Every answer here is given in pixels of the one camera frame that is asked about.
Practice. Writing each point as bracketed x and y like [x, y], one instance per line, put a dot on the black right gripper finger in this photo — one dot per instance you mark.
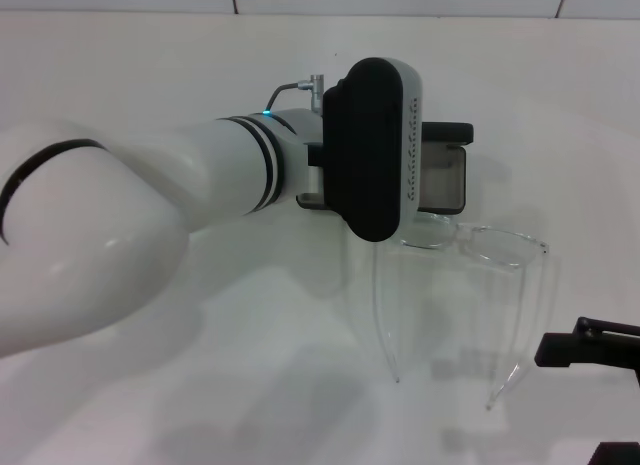
[552, 350]
[615, 457]

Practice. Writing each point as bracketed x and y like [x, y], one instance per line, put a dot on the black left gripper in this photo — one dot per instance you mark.
[310, 201]

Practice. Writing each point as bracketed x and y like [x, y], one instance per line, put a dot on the clear white glasses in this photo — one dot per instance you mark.
[500, 247]

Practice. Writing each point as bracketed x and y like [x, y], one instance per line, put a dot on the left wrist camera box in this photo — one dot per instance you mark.
[365, 150]

